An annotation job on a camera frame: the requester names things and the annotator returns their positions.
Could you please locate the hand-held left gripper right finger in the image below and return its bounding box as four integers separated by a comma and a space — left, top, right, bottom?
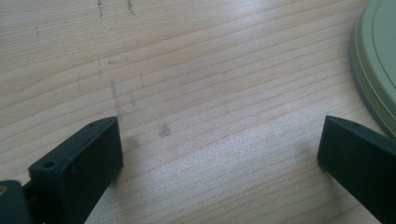
317, 115, 396, 224

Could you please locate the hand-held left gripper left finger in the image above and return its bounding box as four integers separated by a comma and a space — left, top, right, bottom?
28, 116, 124, 224

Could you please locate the green round plate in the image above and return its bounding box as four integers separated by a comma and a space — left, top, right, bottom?
348, 0, 396, 139

